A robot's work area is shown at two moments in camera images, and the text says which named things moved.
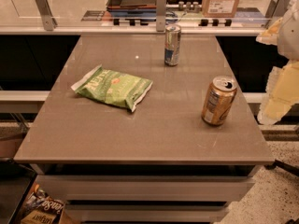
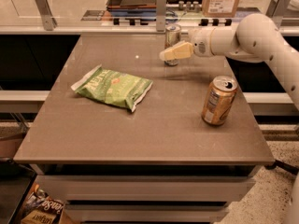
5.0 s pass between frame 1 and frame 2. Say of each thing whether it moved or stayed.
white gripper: moved
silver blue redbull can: stayed
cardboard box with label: stayed
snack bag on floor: stayed
